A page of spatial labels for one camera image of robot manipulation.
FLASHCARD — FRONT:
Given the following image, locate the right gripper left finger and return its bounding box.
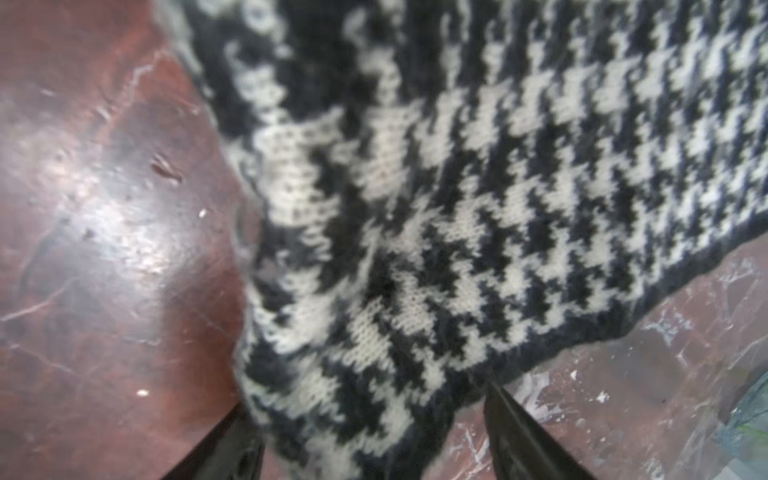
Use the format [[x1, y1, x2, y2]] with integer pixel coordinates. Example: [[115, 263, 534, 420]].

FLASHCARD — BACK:
[[162, 404, 265, 480]]

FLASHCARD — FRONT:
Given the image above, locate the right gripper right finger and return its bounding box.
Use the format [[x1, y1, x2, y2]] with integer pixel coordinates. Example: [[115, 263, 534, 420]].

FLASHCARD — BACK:
[[483, 382, 595, 480]]

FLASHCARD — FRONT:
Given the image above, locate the black white knitted scarf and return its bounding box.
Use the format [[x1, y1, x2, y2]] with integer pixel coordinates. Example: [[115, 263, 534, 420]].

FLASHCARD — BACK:
[[154, 1, 767, 479]]

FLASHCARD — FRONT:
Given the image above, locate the glass vase with flowers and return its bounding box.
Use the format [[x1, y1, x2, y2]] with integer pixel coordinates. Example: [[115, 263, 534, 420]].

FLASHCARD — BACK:
[[717, 373, 767, 479]]

